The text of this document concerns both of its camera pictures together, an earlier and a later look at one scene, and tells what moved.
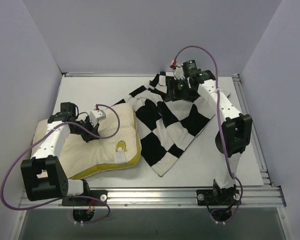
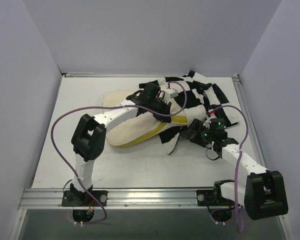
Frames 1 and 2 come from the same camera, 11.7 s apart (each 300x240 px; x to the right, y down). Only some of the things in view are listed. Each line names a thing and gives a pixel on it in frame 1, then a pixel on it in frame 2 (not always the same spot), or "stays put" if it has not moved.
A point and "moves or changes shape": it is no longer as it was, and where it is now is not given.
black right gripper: x=171 y=88 → x=193 y=130
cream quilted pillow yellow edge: x=117 y=145 → x=138 y=128
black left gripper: x=89 y=130 → x=163 y=110
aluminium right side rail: x=255 y=139 stays put
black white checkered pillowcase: x=168 y=130 moves or changes shape
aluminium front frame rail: x=168 y=197 stays put
